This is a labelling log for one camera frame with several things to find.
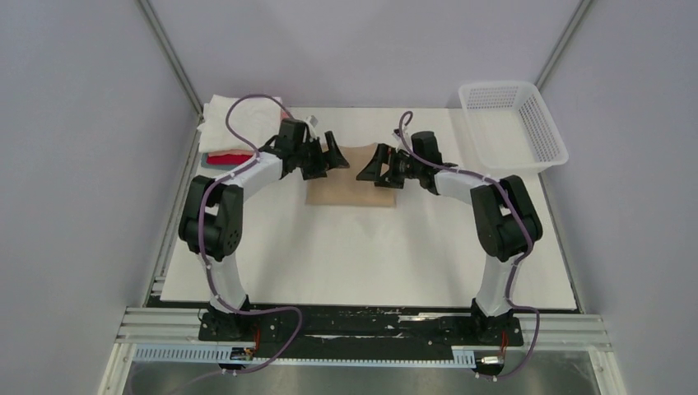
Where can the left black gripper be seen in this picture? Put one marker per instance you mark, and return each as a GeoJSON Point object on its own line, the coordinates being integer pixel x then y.
{"type": "Point", "coordinates": [334, 158]}

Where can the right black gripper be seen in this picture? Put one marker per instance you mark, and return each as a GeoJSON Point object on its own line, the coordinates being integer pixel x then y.
{"type": "Point", "coordinates": [384, 154]}

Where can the beige t shirt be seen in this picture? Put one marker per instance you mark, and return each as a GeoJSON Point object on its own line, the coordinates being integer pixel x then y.
{"type": "Point", "coordinates": [340, 187]}

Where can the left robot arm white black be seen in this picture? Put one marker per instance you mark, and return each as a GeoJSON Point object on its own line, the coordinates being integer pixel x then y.
{"type": "Point", "coordinates": [212, 220]}

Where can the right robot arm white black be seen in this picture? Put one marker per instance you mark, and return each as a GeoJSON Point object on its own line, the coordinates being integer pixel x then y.
{"type": "Point", "coordinates": [507, 223]}

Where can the pink folded t shirt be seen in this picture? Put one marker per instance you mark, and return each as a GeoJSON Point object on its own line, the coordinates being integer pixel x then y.
{"type": "Point", "coordinates": [234, 151]}

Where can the white folded t shirt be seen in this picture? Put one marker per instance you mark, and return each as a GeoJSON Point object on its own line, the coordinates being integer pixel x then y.
{"type": "Point", "coordinates": [218, 107]}

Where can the red folded t shirt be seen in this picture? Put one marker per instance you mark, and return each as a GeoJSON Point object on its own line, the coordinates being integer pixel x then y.
{"type": "Point", "coordinates": [228, 160]}

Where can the blue grey folded t shirt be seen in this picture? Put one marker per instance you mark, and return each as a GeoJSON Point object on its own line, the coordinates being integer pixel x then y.
{"type": "Point", "coordinates": [204, 164]}

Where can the white plastic basket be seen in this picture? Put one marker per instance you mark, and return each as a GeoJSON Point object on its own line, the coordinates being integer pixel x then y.
{"type": "Point", "coordinates": [510, 127]}

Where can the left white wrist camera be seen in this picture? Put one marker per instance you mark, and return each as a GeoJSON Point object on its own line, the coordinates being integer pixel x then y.
{"type": "Point", "coordinates": [311, 123]}

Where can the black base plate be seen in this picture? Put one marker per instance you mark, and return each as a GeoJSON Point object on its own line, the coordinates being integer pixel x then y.
{"type": "Point", "coordinates": [315, 330]}

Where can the left side aluminium rail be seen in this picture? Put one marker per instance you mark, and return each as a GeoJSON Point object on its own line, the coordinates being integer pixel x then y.
{"type": "Point", "coordinates": [168, 238]}

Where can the left corner aluminium post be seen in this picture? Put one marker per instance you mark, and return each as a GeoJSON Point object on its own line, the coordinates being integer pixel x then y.
{"type": "Point", "coordinates": [163, 41]}

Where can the corner aluminium post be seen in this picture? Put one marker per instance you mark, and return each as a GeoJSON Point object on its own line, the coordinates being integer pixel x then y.
{"type": "Point", "coordinates": [568, 33]}
{"type": "Point", "coordinates": [163, 41]}

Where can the aluminium frame rail front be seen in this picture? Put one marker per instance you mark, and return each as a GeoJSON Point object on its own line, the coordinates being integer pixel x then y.
{"type": "Point", "coordinates": [176, 326]}

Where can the right corner aluminium post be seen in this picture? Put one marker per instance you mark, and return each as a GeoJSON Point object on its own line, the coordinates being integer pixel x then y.
{"type": "Point", "coordinates": [568, 33]}

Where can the white slotted cable duct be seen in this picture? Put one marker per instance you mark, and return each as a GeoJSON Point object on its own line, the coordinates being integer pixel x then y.
{"type": "Point", "coordinates": [231, 355]}

